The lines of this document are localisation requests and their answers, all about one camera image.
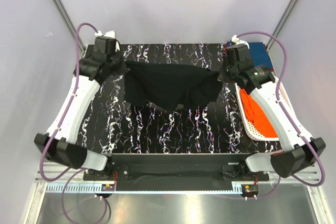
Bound slotted cable duct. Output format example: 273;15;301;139
46;183;243;195

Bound aluminium frame post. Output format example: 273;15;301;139
51;0;76;39
272;0;299;38

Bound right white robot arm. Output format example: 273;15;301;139
218;44;326;180

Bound white plastic laundry basket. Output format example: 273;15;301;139
234;83;295;142

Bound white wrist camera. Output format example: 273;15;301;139
230;35;249;48
94;30;116;38

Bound folded blue t shirt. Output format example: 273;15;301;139
224;41;273;71

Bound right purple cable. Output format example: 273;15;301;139
237;31;327;200

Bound left aluminium frame post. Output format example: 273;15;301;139
51;0;76;39

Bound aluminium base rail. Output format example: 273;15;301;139
34;162;322;183

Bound right aluminium frame post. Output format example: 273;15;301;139
272;0;299;38

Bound black t shirt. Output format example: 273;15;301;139
115;56;224;113

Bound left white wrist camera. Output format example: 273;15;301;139
94;30;116;38

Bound black marble pattern mat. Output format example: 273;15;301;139
76;42;283;154

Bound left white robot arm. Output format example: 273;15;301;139
34;31;126;180

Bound orange t shirt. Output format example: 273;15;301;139
239;89;278;138

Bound purple cable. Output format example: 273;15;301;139
237;31;327;200
38;23;111;224

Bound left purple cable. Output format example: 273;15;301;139
38;23;111;224

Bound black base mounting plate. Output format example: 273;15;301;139
83;154;269;193

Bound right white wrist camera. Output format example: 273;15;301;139
230;35;249;48

